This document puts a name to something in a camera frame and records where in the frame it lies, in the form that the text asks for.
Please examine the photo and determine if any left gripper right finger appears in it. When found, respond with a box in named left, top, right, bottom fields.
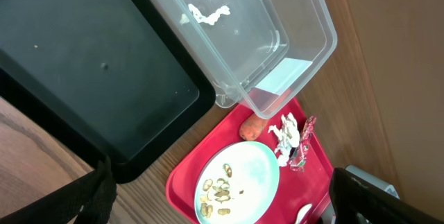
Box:
left=328, top=168, right=443, bottom=224

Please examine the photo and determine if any clear plastic bin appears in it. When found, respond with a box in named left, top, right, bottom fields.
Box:
left=151, top=0, right=337, bottom=119

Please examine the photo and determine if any white plastic spoon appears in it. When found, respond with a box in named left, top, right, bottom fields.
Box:
left=294, top=204, right=312, bottom=224

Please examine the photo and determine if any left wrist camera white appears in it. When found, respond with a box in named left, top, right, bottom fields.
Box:
left=345, top=165, right=400, bottom=199

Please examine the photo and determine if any red snack wrapper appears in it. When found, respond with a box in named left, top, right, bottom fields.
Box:
left=290, top=116, right=316, bottom=172

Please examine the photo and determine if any light blue plate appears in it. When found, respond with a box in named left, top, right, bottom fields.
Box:
left=194, top=141, right=280, bottom=223

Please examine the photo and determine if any white scrap in bin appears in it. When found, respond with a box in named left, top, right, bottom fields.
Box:
left=179, top=2, right=232, bottom=26

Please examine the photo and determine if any peanut shells pile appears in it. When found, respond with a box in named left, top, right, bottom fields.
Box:
left=198, top=164, right=244, bottom=219

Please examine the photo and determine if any orange carrot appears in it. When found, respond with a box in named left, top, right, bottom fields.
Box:
left=239, top=114, right=269, bottom=141

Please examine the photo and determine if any black plastic tray bin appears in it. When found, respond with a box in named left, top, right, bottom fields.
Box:
left=1, top=0, right=215, bottom=184

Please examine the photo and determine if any white tissue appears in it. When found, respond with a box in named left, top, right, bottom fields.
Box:
left=268, top=113, right=300, bottom=167

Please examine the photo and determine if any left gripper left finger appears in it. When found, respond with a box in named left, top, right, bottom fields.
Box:
left=1, top=157, right=117, bottom=224

